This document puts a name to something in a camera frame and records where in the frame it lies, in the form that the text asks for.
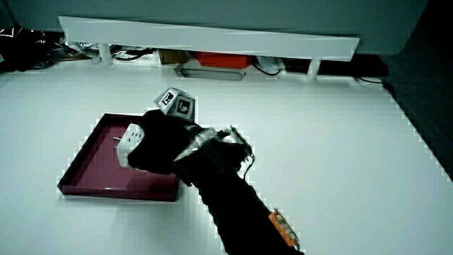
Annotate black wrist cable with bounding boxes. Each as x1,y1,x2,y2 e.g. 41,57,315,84
242,152,256,182

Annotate brown cardboard box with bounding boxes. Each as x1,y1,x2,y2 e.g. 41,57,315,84
157,49,189,66

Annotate person's right forearm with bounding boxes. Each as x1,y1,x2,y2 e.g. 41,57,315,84
173,125,305,255

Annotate black thin cable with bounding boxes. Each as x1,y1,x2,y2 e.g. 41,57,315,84
355,75,394,90

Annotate person's right hand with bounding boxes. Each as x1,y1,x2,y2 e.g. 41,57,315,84
127,86,217,175

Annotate grey flat tray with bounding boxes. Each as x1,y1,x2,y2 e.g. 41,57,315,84
174,67,247,82

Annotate maroon square tray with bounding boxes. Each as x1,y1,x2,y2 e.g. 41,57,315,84
57,113,182,203

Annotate orange box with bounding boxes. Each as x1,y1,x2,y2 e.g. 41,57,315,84
192,51,254,70

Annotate white bundled item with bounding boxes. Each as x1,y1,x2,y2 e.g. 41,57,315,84
253,55,285,76

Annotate white cube socket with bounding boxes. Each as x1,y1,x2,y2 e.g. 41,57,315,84
116,123,146,169

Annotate black coiled cable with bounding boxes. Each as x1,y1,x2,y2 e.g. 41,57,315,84
112,47,157,62

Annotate white long shelf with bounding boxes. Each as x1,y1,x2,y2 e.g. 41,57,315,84
57,16,361,78

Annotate orange forearm tracker device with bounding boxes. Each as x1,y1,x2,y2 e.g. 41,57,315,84
268,208,302,251

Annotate black plastic bags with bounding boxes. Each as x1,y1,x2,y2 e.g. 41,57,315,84
0,25,77,74

